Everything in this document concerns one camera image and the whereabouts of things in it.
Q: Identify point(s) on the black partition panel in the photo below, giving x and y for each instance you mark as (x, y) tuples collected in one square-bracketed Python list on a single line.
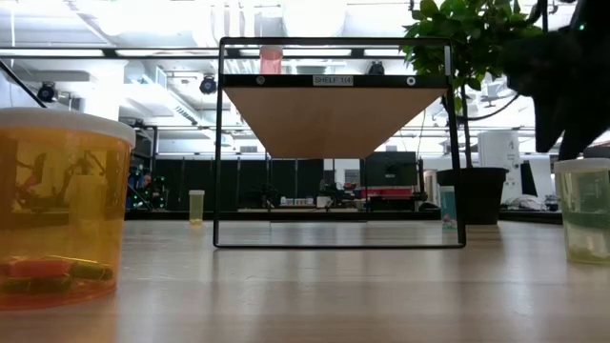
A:
[(238, 181)]

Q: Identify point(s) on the black background monitor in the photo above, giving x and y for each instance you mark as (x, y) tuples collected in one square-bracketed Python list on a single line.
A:
[(391, 169)]

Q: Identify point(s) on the white cylindrical machine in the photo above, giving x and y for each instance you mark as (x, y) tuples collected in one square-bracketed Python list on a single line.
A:
[(498, 157)]

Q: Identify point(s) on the teal small medicine bottle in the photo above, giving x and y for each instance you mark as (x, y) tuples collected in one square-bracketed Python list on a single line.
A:
[(447, 205)]

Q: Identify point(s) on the yellow-green medicine bottle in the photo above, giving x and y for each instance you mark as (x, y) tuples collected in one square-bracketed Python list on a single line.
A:
[(586, 214)]

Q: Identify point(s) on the red background box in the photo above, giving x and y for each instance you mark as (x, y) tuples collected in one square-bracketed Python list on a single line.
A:
[(386, 193)]

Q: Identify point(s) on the clear acrylic tray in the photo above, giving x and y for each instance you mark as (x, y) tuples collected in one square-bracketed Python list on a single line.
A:
[(329, 119)]

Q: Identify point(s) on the green capsule pill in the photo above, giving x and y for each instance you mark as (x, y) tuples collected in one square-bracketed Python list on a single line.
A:
[(93, 271), (38, 286)]

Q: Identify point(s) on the orange capsule pill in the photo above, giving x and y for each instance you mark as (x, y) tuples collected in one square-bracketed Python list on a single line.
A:
[(38, 269)]

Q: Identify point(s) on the black plant pot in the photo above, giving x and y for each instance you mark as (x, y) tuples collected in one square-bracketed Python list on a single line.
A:
[(476, 195)]

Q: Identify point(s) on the large orange medicine bottle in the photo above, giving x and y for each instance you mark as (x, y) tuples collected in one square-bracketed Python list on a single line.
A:
[(62, 190)]

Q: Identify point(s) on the pink small medicine bottle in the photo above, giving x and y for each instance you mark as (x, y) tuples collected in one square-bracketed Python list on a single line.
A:
[(271, 62)]

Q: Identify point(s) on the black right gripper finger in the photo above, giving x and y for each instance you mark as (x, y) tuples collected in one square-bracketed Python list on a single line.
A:
[(583, 133), (548, 124)]

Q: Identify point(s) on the yellow small medicine bottle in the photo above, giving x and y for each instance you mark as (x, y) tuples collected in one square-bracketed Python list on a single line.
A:
[(196, 209)]

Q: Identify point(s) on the green leafy plant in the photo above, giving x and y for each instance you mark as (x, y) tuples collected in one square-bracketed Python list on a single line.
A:
[(476, 33)]

